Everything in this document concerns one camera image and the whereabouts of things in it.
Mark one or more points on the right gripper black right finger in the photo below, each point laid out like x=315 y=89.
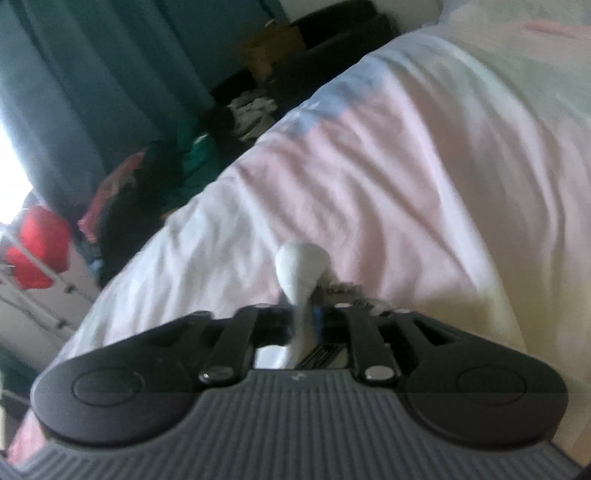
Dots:
x=465 y=388

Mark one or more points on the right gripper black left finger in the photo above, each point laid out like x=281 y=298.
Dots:
x=136 y=389

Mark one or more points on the white zip jacket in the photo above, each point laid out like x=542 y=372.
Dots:
x=306 y=280

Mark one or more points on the pile of clothes on floor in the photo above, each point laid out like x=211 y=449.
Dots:
x=134 y=201

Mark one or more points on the white metal stand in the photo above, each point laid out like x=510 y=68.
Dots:
x=28 y=303

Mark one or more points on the red bag on stand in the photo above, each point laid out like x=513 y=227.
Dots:
x=46 y=236

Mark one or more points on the pink pastel bed duvet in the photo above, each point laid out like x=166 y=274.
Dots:
x=447 y=172

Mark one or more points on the window with dark frame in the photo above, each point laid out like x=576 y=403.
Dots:
x=14 y=183

